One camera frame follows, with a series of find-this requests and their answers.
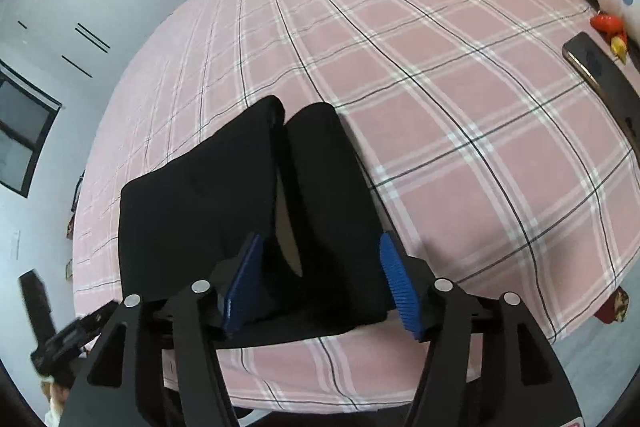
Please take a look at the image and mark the red toy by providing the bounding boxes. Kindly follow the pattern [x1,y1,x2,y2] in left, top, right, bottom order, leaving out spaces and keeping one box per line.
[590,12,628,64]

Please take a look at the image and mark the left hand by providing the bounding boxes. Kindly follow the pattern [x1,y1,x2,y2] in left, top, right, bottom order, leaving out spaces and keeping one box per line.
[40,376,70,414]

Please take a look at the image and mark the pink plaid bed sheet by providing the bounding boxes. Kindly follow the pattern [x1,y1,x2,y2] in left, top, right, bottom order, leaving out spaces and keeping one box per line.
[69,0,640,410]

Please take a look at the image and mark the black pants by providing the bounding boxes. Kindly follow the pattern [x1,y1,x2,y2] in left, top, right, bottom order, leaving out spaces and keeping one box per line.
[117,95,393,349]

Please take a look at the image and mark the black smartphone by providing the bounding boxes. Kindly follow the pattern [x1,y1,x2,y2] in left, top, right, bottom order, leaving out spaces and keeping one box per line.
[562,32,639,154]

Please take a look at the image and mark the dark window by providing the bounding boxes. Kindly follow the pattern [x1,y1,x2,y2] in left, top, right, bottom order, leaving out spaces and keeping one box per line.
[0,62,63,198]

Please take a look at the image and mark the red gift bag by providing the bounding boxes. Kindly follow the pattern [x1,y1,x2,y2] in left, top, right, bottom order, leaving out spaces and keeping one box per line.
[594,286,630,325]

